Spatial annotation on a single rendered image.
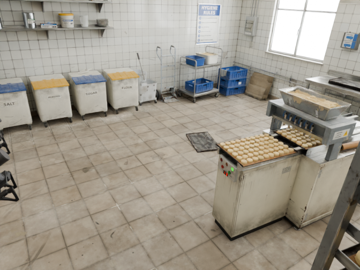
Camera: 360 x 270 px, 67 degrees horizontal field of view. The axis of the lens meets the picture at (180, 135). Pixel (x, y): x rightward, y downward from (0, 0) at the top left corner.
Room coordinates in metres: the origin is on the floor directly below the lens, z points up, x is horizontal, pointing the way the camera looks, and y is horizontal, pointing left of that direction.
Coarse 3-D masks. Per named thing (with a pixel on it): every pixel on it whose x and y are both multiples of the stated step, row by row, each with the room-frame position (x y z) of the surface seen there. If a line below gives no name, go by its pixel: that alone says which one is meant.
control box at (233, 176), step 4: (220, 156) 2.06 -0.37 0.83; (224, 156) 2.05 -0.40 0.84; (220, 160) 2.05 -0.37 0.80; (224, 160) 2.00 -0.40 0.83; (228, 160) 1.99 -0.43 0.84; (220, 164) 2.04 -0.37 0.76; (224, 164) 1.99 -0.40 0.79; (228, 164) 1.95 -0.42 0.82; (232, 164) 1.92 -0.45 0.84; (220, 168) 2.04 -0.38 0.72; (224, 168) 1.99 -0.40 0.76; (228, 168) 1.94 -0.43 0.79; (236, 168) 1.87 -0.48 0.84; (224, 172) 1.98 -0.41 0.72; (232, 172) 1.89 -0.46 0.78; (236, 172) 1.87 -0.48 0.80; (228, 176) 1.93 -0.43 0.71; (232, 176) 1.88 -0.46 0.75; (236, 176) 1.87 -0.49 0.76; (232, 180) 1.88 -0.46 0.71; (236, 180) 1.87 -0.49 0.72
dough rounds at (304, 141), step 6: (282, 132) 2.46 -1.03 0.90; (288, 132) 2.43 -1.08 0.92; (294, 132) 2.43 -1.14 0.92; (300, 132) 2.44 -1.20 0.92; (288, 138) 2.32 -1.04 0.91; (294, 138) 2.30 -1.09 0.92; (300, 138) 2.31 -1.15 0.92; (306, 138) 2.34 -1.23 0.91; (312, 138) 2.32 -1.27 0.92; (300, 144) 2.21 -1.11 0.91; (306, 144) 2.20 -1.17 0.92; (312, 144) 2.21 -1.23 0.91; (318, 144) 2.23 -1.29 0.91
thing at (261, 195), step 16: (288, 160) 2.08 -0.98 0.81; (224, 176) 2.02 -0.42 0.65; (240, 176) 1.85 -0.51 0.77; (256, 176) 1.91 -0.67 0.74; (272, 176) 2.00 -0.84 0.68; (288, 176) 2.10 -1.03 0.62; (224, 192) 1.99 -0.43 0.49; (240, 192) 1.84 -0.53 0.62; (256, 192) 1.93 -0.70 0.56; (272, 192) 2.02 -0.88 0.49; (288, 192) 2.13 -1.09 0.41; (224, 208) 1.96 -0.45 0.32; (240, 208) 1.85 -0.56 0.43; (256, 208) 1.95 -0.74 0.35; (272, 208) 2.05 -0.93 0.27; (224, 224) 1.93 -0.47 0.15; (240, 224) 1.87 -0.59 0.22; (256, 224) 1.97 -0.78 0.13
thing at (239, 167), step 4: (356, 132) 2.54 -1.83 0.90; (296, 148) 2.14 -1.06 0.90; (300, 148) 2.15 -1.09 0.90; (300, 152) 2.15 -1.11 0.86; (304, 152) 2.18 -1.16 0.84; (284, 156) 2.06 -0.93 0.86; (288, 156) 2.09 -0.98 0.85; (272, 160) 1.99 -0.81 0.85; (276, 160) 2.02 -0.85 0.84; (256, 164) 1.91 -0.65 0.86; (260, 164) 1.93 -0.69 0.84; (240, 168) 1.83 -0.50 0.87; (244, 168) 1.85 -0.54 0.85; (248, 168) 1.87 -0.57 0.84
